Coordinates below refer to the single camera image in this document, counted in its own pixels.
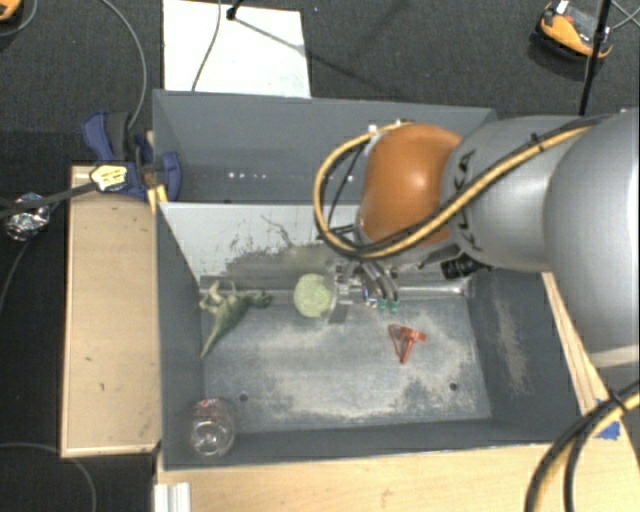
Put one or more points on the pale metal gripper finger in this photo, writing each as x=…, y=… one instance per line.
x=341, y=285
x=341, y=314

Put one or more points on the pale green ball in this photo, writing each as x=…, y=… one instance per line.
x=311, y=295

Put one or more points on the grey metal bin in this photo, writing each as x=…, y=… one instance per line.
x=350, y=370

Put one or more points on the red triangular plastic piece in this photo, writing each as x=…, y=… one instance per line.
x=404, y=341

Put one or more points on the green toy dinosaur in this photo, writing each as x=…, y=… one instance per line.
x=229, y=314

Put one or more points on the clear glass jar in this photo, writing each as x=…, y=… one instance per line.
x=212, y=429

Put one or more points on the pale wood board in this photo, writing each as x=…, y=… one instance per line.
x=112, y=320

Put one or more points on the black cylinder on white bracket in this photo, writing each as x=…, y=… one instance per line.
x=457, y=267

